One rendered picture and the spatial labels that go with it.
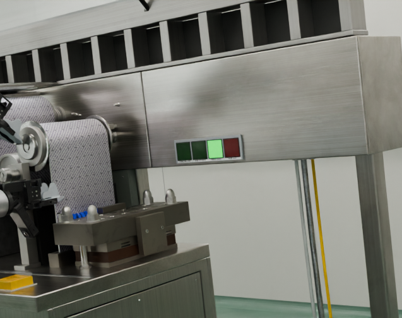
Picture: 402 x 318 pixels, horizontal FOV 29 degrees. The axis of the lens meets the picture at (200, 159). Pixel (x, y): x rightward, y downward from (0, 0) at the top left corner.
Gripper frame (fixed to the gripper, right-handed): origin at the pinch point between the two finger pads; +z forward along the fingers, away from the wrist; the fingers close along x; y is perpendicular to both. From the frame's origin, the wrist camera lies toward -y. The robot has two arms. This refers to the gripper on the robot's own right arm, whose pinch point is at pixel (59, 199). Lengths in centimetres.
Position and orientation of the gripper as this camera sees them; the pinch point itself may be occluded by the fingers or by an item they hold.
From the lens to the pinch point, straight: 232.2
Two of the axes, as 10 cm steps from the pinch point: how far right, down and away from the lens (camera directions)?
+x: -7.6, 0.5, 6.4
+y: -1.1, -9.9, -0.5
